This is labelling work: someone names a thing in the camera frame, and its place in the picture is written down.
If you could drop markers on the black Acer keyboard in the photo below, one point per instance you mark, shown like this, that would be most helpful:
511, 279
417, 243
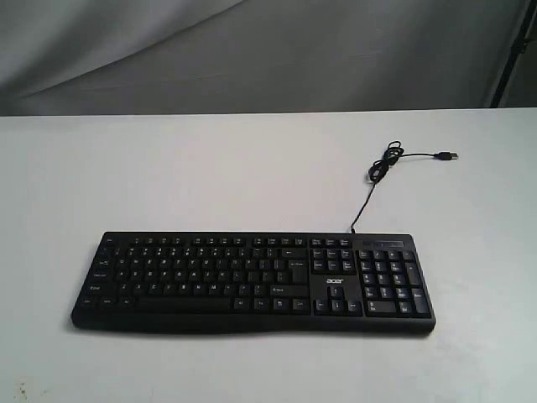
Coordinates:
219, 283

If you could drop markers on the grey backdrop cloth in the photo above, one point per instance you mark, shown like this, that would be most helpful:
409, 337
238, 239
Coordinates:
191, 57

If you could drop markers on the black tripod stand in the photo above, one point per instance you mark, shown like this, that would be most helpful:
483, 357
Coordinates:
517, 48

